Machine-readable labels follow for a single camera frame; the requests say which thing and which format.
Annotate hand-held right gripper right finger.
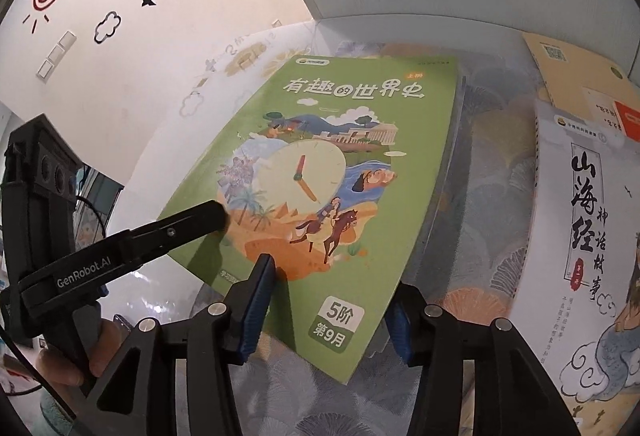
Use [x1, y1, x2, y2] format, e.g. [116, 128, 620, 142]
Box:
[387, 283, 573, 436]

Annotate green clock picture book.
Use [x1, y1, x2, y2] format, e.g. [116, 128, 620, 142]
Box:
[157, 54, 461, 387]

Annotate white mermaid picture book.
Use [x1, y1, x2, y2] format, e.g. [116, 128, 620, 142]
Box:
[515, 98, 640, 427]

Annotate cloud outline wall sticker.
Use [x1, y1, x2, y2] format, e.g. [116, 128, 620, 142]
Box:
[94, 10, 122, 42]

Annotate white wall switch panels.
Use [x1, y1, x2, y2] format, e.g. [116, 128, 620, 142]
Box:
[36, 30, 77, 80]

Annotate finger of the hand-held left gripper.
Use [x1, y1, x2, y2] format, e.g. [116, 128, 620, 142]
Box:
[117, 200, 229, 269]

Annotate fan-patterned grey blanket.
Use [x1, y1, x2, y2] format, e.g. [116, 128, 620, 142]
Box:
[190, 20, 640, 436]

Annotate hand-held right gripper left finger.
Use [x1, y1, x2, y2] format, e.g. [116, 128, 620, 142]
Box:
[70, 253, 278, 436]

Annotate tan cover book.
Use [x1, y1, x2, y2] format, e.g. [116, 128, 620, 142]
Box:
[522, 32, 640, 149]

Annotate person's left hand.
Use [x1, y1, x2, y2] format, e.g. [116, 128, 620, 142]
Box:
[39, 307, 133, 398]

